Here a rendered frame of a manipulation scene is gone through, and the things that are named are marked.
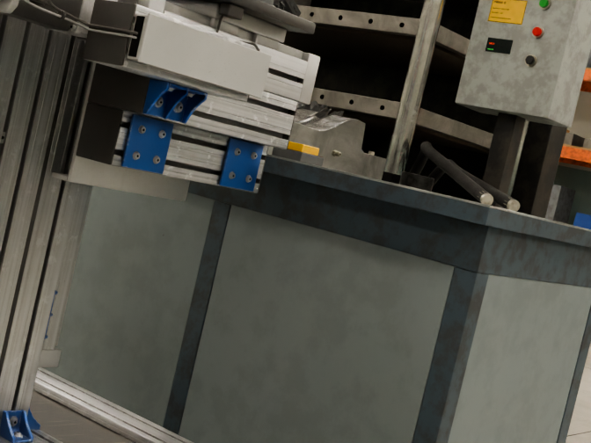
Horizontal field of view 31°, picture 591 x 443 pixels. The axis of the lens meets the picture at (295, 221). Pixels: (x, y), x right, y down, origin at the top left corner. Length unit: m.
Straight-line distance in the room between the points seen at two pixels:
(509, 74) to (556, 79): 0.14
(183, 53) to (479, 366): 0.93
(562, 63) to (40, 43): 1.65
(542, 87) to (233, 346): 1.19
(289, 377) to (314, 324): 0.13
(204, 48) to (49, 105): 0.34
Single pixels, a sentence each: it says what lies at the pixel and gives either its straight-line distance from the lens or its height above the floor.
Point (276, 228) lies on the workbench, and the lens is 2.29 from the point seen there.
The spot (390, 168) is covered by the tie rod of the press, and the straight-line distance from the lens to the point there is 3.05.
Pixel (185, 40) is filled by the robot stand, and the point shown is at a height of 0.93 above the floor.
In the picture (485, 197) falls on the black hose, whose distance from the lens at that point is 2.52.
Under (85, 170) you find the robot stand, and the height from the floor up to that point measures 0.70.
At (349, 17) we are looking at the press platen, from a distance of 3.33.
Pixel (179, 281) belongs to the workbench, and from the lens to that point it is 2.47.
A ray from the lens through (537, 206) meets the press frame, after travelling 3.76.
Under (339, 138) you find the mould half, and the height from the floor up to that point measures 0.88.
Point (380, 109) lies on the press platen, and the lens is 3.19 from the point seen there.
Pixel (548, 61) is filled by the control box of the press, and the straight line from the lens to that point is 3.03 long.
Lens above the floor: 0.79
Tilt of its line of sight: 3 degrees down
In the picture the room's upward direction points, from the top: 13 degrees clockwise
